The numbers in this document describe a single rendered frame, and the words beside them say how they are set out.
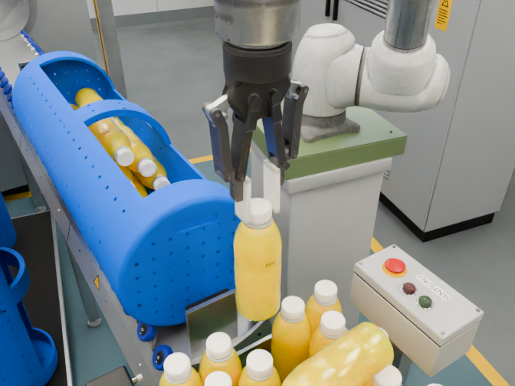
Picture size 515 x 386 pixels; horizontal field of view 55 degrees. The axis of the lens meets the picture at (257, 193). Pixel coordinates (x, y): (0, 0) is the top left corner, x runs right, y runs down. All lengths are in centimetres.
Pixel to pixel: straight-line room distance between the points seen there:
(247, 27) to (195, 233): 45
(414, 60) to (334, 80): 20
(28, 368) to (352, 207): 119
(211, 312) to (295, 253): 60
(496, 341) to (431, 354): 155
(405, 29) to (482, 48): 113
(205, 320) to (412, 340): 36
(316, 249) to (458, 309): 70
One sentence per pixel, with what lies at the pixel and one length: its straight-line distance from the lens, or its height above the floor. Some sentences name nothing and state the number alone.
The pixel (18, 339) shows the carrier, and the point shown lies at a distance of 182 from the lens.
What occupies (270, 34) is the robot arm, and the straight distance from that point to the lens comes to 51.
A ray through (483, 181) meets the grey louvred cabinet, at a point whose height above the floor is 32.
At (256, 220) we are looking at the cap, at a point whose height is 131.
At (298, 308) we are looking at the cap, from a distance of 84.
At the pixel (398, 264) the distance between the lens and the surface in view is 92.
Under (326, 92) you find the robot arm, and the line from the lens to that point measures 132.
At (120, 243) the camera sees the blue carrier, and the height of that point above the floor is 118.
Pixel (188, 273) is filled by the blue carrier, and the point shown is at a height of 108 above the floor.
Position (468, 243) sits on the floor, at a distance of 285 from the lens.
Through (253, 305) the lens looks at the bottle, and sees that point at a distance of 74.
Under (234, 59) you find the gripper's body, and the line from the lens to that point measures 54.
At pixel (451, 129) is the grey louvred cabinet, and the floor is 68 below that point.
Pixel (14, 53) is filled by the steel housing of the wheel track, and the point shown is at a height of 93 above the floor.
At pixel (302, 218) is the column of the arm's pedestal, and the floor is 86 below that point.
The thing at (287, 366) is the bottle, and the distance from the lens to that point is 92.
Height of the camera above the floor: 171
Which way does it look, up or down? 35 degrees down
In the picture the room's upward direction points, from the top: straight up
